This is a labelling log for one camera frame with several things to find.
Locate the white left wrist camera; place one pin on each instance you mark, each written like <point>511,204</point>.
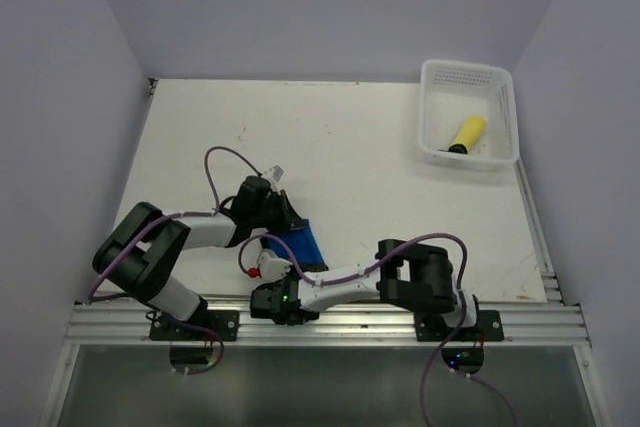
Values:
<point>273,176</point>

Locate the white plastic basket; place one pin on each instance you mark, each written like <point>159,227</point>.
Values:
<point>451,91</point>

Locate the blue towel dark trim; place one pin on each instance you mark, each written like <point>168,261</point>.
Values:
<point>298,237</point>

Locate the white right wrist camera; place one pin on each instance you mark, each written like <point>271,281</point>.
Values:
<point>269,267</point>

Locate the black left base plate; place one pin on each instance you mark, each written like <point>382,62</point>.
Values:
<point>209,325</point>

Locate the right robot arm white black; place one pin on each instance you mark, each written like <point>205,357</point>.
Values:
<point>411,275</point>

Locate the aluminium mounting rail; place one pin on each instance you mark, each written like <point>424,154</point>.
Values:
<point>123,322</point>

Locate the yellow towel black trim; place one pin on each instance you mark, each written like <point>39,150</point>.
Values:
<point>471,130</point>

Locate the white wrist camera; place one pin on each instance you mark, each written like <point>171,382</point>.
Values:
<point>269,267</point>
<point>273,176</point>

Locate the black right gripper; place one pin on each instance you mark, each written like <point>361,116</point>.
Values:
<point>290,272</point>

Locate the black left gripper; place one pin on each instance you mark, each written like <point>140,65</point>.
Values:
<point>288,217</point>

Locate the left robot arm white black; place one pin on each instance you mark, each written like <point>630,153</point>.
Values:
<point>140,254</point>

